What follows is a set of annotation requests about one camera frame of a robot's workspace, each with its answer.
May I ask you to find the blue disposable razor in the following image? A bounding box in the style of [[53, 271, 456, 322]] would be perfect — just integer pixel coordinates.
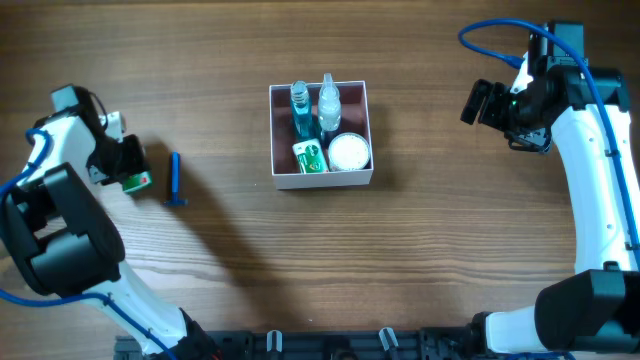
[[164, 152, 188, 206]]

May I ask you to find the cotton buds round container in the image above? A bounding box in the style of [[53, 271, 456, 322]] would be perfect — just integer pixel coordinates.
[[328, 132, 371, 172]]

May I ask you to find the teal liquid bottle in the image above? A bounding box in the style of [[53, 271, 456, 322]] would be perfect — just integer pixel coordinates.
[[290, 80, 320, 142]]

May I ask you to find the clear purple soap bottle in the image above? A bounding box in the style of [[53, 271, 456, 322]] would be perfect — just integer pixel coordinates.
[[318, 73, 342, 132]]

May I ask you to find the green white small carton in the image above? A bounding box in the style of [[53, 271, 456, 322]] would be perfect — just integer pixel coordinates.
[[292, 139, 329, 174]]

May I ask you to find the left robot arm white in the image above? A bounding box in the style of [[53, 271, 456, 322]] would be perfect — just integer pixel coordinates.
[[1, 100, 221, 359]]

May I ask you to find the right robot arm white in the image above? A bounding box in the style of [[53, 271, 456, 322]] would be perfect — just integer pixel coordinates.
[[457, 64, 639, 358]]

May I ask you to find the white cardboard box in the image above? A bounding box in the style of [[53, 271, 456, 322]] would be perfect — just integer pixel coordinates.
[[268, 80, 375, 190]]

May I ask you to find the black mounting rail base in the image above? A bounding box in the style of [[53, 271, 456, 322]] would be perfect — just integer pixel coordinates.
[[113, 327, 576, 360]]

